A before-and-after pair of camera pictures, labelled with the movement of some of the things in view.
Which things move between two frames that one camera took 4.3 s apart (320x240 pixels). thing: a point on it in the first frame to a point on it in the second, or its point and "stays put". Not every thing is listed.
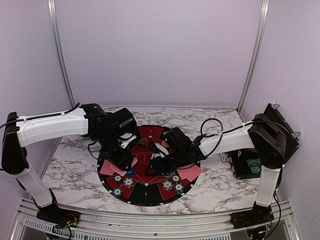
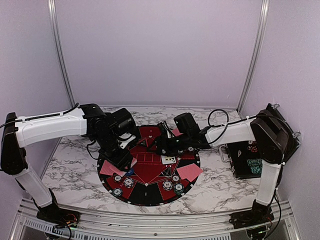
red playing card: (115, 168) stays put
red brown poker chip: (118, 178) stays put
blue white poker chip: (178, 188) stays put
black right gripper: (163, 170) to (160, 140)
